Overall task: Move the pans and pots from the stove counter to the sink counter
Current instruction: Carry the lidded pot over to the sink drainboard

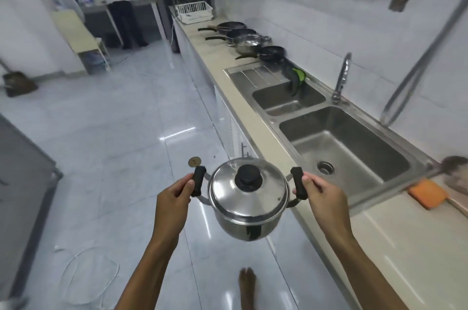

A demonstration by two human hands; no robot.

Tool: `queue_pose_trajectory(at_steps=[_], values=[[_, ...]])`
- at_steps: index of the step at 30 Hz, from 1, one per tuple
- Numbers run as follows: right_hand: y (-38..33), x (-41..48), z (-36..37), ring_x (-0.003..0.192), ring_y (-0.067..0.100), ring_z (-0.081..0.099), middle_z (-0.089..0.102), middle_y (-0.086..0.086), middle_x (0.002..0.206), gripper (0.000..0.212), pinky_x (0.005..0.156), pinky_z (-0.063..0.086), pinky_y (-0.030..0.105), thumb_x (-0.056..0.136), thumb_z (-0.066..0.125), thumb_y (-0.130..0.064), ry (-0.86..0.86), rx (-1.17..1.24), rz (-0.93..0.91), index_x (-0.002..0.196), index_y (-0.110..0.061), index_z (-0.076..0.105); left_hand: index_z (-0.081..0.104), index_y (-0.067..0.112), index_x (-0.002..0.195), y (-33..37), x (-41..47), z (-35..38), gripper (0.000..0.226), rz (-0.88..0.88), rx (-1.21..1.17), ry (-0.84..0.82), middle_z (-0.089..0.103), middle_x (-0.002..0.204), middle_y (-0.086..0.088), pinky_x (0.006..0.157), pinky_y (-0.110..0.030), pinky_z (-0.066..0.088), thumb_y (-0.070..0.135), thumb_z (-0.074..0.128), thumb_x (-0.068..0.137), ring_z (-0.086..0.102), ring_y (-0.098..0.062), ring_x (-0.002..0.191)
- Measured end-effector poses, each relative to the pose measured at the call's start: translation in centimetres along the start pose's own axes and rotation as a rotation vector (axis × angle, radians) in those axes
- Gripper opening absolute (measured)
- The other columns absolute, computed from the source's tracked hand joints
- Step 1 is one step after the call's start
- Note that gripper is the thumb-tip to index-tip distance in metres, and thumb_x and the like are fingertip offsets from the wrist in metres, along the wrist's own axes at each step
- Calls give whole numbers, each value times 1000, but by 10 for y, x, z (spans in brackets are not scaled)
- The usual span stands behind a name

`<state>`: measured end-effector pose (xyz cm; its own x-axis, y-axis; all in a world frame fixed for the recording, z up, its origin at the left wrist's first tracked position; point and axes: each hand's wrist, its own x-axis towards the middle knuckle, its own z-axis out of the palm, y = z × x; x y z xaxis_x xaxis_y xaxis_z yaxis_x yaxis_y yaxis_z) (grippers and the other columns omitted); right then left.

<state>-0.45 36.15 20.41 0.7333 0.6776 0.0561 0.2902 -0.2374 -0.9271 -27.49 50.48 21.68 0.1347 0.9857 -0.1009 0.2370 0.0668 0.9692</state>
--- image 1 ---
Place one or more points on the person's right hand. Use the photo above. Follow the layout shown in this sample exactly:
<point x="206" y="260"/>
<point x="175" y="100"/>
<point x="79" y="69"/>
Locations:
<point x="329" y="211"/>

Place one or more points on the green and black sink tool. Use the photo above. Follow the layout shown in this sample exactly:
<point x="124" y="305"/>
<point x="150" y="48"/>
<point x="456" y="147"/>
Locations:
<point x="298" y="76"/>

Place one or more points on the person's right thumb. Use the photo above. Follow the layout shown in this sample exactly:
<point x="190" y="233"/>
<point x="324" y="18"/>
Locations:
<point x="311" y="179"/>

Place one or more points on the steel wall hook plate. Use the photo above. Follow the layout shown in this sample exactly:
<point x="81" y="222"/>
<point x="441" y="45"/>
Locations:
<point x="399" y="1"/>

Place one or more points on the steel lid with black knob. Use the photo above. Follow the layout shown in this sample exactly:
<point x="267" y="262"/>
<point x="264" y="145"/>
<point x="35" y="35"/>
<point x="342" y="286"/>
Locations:
<point x="265" y="189"/>

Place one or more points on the brown dustpan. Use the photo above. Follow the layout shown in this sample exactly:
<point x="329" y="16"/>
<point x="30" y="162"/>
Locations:
<point x="18" y="83"/>

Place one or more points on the white counter cabinet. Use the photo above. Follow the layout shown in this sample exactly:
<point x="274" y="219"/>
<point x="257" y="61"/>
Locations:
<point x="204" y="72"/>

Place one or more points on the person's right forearm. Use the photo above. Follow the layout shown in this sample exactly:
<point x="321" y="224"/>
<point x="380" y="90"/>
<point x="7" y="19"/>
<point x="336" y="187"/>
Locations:
<point x="365" y="277"/>

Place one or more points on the grey table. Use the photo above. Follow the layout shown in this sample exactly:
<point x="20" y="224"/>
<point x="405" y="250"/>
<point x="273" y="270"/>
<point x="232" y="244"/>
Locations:
<point x="142" y="2"/>

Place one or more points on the grey cabinet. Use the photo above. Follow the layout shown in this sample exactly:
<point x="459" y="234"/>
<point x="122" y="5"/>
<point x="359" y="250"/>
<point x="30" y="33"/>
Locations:
<point x="22" y="182"/>

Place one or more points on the chrome faucet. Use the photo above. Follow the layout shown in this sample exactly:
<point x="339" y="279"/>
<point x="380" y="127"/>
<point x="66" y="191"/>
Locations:
<point x="340" y="77"/>

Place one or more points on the person's bare foot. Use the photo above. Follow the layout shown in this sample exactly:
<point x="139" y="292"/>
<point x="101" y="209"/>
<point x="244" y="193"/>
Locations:
<point x="247" y="288"/>

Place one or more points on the stainless steel double sink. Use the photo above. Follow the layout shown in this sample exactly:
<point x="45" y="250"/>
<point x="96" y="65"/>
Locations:
<point x="340" y="152"/>

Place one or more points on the steel cooking pot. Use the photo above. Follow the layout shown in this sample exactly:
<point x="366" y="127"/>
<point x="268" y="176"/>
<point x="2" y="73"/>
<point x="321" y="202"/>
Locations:
<point x="248" y="42"/>

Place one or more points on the beige side table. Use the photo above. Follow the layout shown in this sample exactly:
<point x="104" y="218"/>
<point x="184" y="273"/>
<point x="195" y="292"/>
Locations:
<point x="75" y="34"/>

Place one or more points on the person's left forearm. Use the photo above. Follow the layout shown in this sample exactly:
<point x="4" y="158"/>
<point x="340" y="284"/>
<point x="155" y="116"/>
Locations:
<point x="146" y="277"/>

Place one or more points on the black frying pan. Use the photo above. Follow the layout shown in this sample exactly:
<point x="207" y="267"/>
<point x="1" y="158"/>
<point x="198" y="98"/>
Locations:
<point x="271" y="53"/>
<point x="230" y="25"/>
<point x="239" y="33"/>

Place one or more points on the person's left hand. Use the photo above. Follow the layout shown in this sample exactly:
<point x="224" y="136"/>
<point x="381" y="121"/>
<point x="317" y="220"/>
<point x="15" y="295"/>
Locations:
<point x="170" y="211"/>

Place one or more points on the orange sponge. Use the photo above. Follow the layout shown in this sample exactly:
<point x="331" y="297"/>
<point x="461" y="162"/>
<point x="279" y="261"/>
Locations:
<point x="427" y="193"/>

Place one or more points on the brass floor drain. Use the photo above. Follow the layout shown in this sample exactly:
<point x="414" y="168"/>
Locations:
<point x="194" y="162"/>

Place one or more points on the person's left thumb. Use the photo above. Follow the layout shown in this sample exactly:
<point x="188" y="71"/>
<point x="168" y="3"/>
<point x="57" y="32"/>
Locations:
<point x="182" y="182"/>

